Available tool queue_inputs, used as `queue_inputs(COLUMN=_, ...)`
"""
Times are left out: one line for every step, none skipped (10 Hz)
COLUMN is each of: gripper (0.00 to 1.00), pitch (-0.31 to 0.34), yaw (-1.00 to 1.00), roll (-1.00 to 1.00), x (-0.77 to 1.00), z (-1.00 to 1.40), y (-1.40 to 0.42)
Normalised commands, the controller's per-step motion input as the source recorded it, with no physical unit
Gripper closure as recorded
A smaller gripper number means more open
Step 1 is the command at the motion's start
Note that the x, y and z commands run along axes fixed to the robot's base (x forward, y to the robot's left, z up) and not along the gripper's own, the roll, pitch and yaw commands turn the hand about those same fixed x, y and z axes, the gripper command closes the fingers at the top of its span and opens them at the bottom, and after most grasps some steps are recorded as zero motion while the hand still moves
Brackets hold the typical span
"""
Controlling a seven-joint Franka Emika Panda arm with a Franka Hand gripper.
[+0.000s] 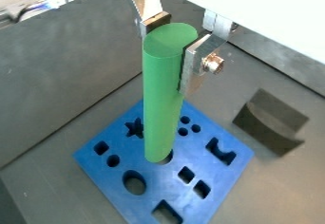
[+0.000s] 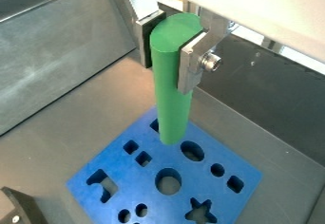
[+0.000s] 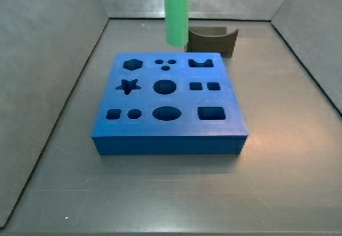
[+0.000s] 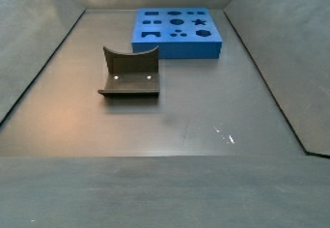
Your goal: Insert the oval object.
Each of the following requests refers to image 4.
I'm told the blue shape sorter block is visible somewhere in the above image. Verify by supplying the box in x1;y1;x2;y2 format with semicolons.
131;8;223;59

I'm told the black curved holder stand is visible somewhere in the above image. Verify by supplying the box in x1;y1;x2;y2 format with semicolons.
97;47;160;97

